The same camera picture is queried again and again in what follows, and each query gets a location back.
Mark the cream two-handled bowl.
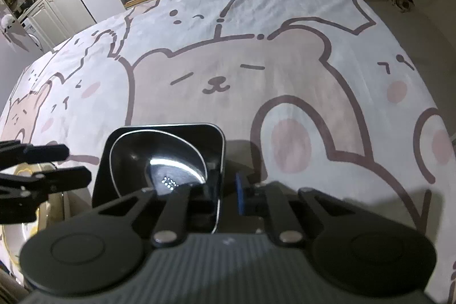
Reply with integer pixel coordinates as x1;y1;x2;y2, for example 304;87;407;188
13;163;70;257

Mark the small round steel bowl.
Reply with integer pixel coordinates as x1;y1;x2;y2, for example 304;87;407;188
108;129;208;196

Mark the white washing machine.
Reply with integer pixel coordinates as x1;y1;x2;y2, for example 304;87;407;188
22;19;45;53

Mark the steel rectangular tray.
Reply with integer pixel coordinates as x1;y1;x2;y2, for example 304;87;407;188
91;123;227;235

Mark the cartoon bear tablecloth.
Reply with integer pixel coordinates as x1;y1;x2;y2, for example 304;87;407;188
1;0;455;303

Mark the white kitchen cabinet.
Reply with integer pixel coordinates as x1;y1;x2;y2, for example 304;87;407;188
25;0;95;49

